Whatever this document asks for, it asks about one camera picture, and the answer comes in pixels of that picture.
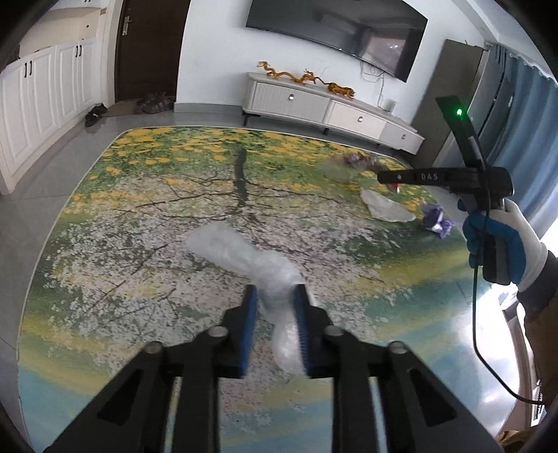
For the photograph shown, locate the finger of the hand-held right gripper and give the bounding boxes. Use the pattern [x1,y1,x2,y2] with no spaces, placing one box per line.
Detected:
[377,168,442,186]

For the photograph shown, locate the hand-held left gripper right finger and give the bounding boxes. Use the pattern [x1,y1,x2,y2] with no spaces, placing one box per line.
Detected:
[293,283,502,453]

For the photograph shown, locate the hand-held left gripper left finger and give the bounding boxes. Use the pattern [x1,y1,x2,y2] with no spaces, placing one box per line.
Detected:
[41,284,261,453]

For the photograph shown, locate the clear plastic bag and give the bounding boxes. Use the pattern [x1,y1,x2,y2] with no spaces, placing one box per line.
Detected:
[187,224,307,375]

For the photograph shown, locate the person's right forearm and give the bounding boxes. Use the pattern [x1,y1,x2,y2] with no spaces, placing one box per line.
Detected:
[516,250,558,419]

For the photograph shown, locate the person's right hand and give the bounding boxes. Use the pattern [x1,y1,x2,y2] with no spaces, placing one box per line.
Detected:
[462,198,548,292]

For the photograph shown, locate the crumpled white plastic bag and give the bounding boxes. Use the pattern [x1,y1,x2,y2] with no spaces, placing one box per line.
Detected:
[360,187,416,223]

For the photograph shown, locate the purple wrapper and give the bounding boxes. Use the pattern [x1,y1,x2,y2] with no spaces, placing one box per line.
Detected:
[421,201,455,240]

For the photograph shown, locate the blue curtain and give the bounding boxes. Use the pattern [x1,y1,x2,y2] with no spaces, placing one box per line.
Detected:
[483,41,558,245]

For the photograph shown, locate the grey refrigerator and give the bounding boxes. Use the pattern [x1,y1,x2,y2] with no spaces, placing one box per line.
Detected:
[410,38,524,170]

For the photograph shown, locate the short golden dragon figurine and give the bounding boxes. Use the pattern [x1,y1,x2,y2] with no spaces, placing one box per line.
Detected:
[299,69,329,86]

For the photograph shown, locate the white television stand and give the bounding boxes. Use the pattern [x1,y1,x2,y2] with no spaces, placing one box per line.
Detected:
[242,72,425,155]

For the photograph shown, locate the long golden dragon figurine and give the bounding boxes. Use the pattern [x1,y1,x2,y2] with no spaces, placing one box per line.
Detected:
[257,61,302,84]

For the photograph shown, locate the pair of brown sandals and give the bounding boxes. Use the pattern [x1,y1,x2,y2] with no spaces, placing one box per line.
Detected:
[133,92,175,116]

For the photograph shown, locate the brown doormat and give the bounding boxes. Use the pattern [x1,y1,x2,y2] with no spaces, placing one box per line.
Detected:
[107,99,144,118]

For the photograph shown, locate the pair of black shoes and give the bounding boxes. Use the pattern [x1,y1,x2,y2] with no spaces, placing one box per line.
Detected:
[84,103,109,128]

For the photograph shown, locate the dark brown entrance door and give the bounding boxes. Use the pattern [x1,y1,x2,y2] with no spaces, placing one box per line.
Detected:
[114,0,193,103]

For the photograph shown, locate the white tall cabinet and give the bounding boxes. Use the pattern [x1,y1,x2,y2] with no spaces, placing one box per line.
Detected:
[0,0,119,195]

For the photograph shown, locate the television cable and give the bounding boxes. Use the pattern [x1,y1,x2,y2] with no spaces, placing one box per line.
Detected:
[360,61,390,105]

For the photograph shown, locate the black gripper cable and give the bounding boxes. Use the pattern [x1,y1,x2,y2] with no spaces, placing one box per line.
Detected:
[471,163,548,406]

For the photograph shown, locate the wall mounted television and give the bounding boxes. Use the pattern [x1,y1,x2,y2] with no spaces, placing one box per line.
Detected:
[245,0,429,83]

